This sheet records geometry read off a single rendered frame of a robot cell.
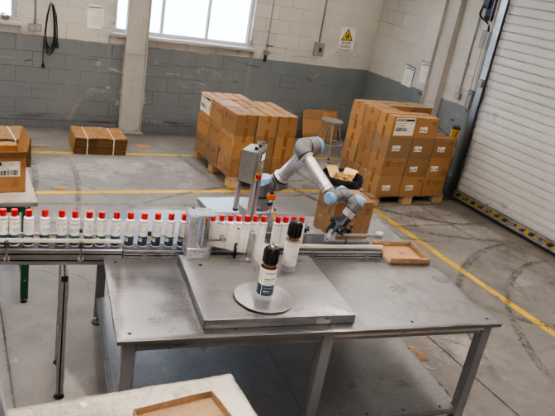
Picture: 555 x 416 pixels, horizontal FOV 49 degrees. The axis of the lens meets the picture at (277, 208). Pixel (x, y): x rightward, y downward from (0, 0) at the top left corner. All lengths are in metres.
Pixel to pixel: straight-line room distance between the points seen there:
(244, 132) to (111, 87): 2.48
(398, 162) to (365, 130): 0.57
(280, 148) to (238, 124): 0.66
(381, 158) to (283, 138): 1.18
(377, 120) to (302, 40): 2.73
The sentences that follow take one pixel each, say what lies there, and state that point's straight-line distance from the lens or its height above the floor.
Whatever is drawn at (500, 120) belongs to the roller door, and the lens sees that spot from 8.12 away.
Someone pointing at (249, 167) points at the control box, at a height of 1.38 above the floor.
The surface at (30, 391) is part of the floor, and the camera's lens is 3.90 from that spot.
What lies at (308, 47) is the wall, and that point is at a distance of 9.82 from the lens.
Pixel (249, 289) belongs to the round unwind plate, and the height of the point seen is 0.89.
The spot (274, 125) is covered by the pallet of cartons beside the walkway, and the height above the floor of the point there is 0.78.
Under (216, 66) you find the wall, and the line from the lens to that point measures 9.23.
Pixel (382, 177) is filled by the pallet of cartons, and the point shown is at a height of 0.40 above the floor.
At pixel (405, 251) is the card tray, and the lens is 4.26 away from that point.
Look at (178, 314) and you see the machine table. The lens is 3.03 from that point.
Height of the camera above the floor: 2.43
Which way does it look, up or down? 21 degrees down
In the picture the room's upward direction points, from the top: 10 degrees clockwise
